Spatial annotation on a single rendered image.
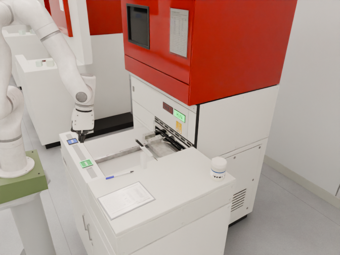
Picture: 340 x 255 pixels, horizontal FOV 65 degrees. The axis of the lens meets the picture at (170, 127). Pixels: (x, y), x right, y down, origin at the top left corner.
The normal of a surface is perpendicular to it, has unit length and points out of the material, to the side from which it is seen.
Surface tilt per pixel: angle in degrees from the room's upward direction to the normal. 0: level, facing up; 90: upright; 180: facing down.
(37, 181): 90
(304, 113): 90
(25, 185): 90
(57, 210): 0
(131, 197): 0
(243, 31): 90
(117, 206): 0
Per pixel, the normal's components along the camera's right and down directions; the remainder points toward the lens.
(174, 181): 0.02, -0.88
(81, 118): 0.45, 0.41
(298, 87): -0.84, 0.24
